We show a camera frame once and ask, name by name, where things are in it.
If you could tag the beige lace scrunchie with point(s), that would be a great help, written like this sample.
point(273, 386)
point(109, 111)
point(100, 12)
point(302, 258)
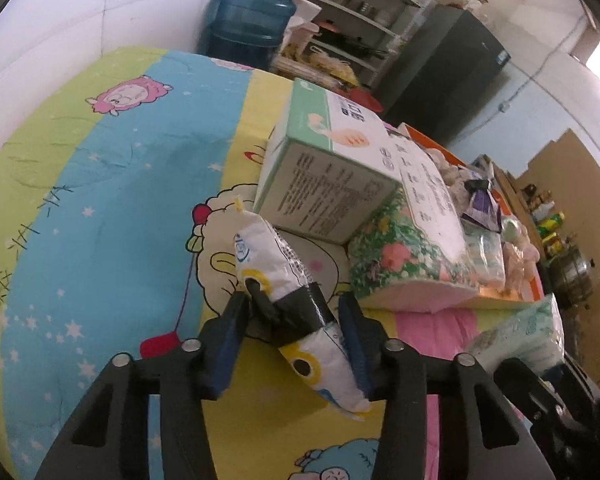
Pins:
point(450, 172)

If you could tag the green soft toy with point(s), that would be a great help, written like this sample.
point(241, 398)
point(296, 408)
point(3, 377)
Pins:
point(511, 230)

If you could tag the beige plush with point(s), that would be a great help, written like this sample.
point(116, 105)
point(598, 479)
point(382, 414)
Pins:
point(522, 260)

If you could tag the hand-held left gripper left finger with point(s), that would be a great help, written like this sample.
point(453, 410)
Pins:
point(225, 355)

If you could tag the tray of eggs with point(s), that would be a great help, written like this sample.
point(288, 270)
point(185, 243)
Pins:
point(330, 62)

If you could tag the orange cardboard tray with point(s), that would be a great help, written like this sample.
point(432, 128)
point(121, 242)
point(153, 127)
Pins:
point(420, 135)

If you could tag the steel cooking pot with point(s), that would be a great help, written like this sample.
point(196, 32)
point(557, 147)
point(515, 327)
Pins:
point(567, 275)

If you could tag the white yellow banded packet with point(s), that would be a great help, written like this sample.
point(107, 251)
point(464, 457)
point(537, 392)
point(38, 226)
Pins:
point(260, 250)

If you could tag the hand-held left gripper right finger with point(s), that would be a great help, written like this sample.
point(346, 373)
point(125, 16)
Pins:
point(355, 350)

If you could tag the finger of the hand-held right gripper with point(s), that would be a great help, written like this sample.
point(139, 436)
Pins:
point(525, 385)

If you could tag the purple white banded packet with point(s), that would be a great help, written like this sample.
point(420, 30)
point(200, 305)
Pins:
point(482, 207)

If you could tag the green yellow bottle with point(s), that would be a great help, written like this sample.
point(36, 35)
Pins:
point(553, 222)

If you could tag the white green carton box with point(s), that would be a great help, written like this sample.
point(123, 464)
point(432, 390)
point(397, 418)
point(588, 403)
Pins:
point(320, 185)

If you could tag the pale mint tissue packet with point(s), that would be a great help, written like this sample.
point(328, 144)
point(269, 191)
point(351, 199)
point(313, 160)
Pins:
point(525, 330)

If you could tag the red plastic basket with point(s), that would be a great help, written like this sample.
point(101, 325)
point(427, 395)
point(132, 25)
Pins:
point(365, 100)

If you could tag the blue water jug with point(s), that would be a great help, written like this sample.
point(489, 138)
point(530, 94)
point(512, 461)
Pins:
point(245, 15)

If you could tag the dark grey fridge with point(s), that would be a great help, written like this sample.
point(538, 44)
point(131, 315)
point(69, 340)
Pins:
point(440, 70)

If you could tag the white metal shelf rack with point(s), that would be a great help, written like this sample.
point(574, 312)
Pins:
point(360, 10)

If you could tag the cardboard wall sheet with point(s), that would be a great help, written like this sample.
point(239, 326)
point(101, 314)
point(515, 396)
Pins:
point(570, 160)

